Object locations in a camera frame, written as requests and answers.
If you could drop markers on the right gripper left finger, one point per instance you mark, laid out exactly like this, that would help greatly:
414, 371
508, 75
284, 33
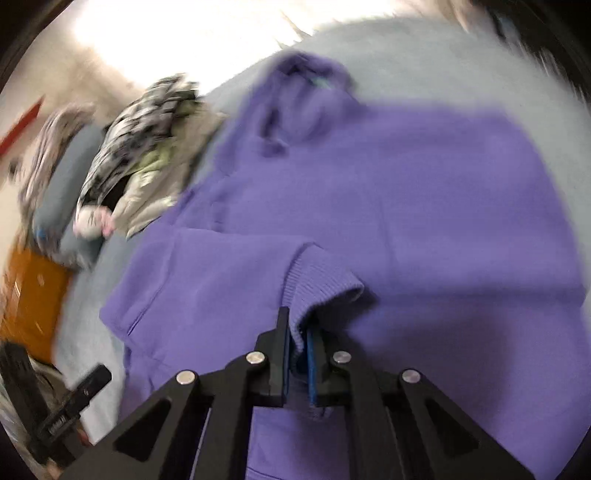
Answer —
196, 426

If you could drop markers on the grey-blue bed blanket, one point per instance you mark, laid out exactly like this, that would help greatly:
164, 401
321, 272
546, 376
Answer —
398, 59

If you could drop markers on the orange wooden nightstand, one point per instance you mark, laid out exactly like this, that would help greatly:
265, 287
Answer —
33, 288

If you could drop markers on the black white patterned garment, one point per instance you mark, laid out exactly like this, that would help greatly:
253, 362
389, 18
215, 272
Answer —
144, 123

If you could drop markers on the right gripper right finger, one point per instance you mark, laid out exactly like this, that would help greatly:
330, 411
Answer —
401, 425

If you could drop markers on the cream puffer jacket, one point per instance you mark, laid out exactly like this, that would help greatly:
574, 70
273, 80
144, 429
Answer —
162, 174

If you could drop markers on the folded floral white quilt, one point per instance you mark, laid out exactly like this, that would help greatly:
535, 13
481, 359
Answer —
42, 157

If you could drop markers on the rolled grey-blue blanket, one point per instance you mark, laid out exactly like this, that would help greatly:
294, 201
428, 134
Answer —
52, 221

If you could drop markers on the white pink plush toy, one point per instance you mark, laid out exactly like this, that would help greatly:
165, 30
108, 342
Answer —
93, 222

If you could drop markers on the purple hoodie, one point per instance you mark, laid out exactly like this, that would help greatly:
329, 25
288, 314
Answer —
433, 237

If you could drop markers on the red wall shelf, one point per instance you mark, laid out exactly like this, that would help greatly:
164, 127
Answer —
20, 126

